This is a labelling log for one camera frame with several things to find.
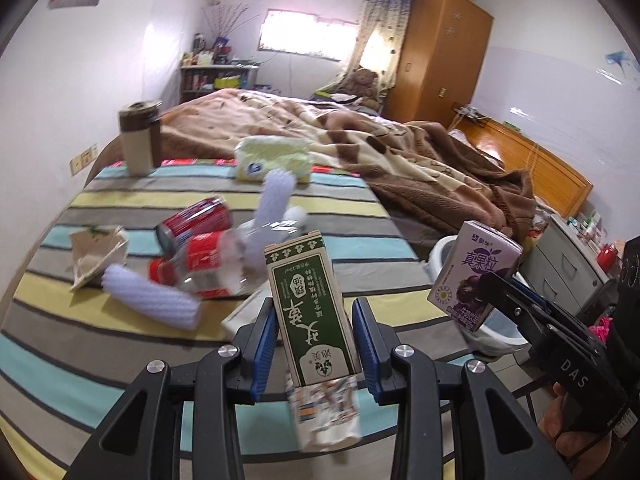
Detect blue dolphin wall sticker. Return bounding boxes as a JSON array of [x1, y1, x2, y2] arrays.
[[600, 50, 640, 86]]

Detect dried decorative branches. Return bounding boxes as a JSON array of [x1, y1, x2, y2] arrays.
[[201, 2, 249, 51]]

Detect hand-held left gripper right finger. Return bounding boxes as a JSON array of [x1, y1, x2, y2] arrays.
[[351, 297, 571, 480]]

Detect purple drink carton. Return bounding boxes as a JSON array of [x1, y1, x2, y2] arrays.
[[427, 220, 523, 333]]

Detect red soda can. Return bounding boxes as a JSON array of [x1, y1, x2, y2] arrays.
[[155, 197, 233, 256]]

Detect white paper piece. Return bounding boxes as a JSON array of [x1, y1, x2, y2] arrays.
[[222, 295, 273, 341]]

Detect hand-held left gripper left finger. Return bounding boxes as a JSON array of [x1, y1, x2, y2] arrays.
[[75, 297, 281, 480]]

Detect clear bottle with red label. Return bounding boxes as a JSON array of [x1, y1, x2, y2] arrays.
[[148, 230, 261, 301]]

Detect wall socket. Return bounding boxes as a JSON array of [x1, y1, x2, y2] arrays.
[[70, 144, 98, 177]]

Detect white plastic trash bin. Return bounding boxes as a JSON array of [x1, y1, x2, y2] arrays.
[[429, 235, 531, 356]]

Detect brown teddy bear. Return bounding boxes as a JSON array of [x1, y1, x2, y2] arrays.
[[340, 67, 381, 103]]

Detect printed wrapper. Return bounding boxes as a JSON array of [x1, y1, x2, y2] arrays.
[[286, 370, 363, 453]]

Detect window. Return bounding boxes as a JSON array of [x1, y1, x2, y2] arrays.
[[257, 8, 358, 61]]

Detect striped bed sheet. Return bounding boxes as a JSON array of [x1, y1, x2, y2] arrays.
[[0, 157, 481, 480]]

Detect wooden headboard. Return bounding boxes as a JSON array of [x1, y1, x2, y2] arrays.
[[450, 115, 593, 218]]

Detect grey drawer cabinet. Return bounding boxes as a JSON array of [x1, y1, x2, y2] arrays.
[[520, 215, 618, 311]]

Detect wooden wardrobe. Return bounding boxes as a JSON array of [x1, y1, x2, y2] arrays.
[[382, 0, 493, 128]]

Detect cluttered storage shelf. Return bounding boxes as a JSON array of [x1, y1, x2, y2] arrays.
[[179, 62, 261, 106]]

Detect green drink carton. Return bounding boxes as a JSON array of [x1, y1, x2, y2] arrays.
[[263, 230, 362, 388]]

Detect patterned curtain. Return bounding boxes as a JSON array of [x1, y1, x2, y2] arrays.
[[340, 0, 413, 96]]

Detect beige paper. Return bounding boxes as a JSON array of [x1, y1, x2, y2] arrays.
[[69, 225, 130, 291]]

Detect person's right hand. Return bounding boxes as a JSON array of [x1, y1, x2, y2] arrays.
[[537, 382, 613, 461]]

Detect brown patterned blanket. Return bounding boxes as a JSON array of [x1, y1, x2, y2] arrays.
[[95, 89, 536, 246]]

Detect white foam fruit net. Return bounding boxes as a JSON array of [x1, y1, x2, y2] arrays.
[[252, 170, 308, 241], [102, 264, 201, 331]]

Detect yellow-green tissue pack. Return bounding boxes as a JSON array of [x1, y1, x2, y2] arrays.
[[234, 136, 315, 187]]

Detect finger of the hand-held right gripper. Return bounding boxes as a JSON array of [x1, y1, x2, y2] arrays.
[[480, 272, 556, 356], [510, 280, 576, 328]]

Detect brown and beige thermos cup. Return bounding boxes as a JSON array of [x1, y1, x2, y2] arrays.
[[118, 101, 162, 177]]

